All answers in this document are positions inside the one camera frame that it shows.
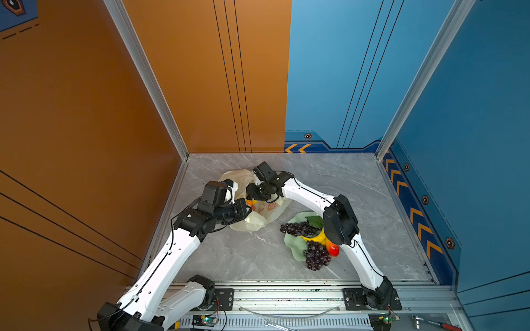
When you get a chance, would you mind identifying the translucent plastic bag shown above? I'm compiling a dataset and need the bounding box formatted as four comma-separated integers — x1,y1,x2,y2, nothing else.
219,169,291,232

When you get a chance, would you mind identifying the small purple grape bunch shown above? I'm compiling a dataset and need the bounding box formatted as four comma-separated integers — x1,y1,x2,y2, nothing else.
280,221,321,238

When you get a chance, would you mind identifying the large purple grape bunch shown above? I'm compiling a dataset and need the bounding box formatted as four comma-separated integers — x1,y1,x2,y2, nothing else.
303,241,331,271

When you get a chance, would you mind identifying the red yellow mango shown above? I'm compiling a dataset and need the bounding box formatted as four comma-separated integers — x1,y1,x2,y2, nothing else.
327,242,340,257

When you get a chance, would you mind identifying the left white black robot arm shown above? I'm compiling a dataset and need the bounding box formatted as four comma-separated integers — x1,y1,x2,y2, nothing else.
88,179,252,330

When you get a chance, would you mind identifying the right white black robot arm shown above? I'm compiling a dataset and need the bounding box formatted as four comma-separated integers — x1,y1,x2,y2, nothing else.
246,162,402,310

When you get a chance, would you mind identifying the light green fruit plate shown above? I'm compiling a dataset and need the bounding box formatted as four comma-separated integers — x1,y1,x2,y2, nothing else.
284,212,323,261

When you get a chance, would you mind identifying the yellow banana bunch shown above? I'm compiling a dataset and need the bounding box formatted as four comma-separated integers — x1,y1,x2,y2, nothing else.
301,229,327,245

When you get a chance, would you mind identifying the left green circuit board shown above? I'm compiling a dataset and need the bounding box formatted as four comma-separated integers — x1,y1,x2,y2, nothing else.
190,314,219,329

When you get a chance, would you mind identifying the green circuit board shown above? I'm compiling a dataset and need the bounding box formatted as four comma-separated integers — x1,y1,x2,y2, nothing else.
190,314,219,329
379,315,396,325

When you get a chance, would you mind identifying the silver wrench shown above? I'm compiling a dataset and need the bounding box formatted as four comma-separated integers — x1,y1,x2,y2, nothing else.
264,319,297,331

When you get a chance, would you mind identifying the right green circuit board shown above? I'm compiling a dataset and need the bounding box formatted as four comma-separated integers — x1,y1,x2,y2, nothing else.
379,315,396,325

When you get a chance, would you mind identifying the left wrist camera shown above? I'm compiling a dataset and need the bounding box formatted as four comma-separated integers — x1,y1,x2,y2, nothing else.
223,179,238,203

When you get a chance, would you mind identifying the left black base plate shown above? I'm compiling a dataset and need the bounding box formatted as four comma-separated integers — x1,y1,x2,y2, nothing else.
191,288,235,312

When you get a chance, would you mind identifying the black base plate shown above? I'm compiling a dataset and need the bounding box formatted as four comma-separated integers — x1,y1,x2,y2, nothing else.
342,288,403,311
191,288,235,312

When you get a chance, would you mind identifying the aluminium front rail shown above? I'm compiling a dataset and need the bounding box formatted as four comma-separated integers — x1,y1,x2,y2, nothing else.
119,279,467,331

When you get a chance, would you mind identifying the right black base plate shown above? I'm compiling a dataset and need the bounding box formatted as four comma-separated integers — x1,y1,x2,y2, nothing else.
342,288,403,311

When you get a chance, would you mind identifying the red handled tool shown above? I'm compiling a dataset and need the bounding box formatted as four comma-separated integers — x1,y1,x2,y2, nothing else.
412,315,462,331

